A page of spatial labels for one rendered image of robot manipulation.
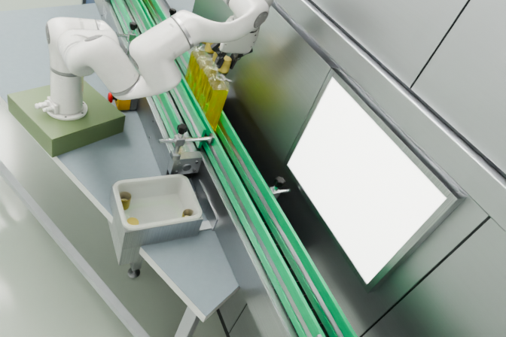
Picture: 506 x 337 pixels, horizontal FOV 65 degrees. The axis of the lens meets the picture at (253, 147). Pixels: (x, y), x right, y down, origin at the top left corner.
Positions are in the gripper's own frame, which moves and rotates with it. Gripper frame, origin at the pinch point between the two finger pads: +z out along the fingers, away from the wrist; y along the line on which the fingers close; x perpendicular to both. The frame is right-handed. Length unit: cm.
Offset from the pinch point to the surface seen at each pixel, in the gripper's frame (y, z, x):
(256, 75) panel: -12.3, 4.4, 1.5
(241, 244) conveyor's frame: 6, 16, 51
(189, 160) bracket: 10.0, 23.3, 20.2
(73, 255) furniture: 39, 93, 21
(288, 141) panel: -12.4, 2.5, 28.2
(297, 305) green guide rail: 4, 3, 71
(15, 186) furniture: 57, 104, -18
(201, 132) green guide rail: 5.9, 17.8, 13.7
